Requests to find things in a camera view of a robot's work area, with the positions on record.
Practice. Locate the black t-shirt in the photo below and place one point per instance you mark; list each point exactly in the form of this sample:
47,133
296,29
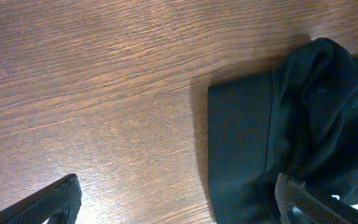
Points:
299,119

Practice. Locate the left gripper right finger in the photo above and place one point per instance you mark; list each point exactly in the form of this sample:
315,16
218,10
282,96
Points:
299,204

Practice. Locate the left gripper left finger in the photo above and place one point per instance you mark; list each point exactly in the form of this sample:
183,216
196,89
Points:
57,203

